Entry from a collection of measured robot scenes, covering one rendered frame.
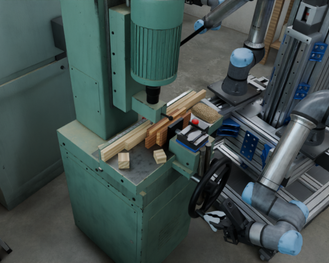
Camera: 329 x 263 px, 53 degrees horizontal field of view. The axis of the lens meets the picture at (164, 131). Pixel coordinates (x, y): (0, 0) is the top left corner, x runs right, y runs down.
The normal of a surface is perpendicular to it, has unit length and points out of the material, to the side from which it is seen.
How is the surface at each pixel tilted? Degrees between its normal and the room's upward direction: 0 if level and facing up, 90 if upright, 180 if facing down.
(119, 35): 90
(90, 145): 0
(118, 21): 90
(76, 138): 0
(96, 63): 90
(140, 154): 0
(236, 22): 90
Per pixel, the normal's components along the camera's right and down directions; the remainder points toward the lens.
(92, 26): -0.65, 0.47
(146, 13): -0.37, 0.59
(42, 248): 0.07, -0.75
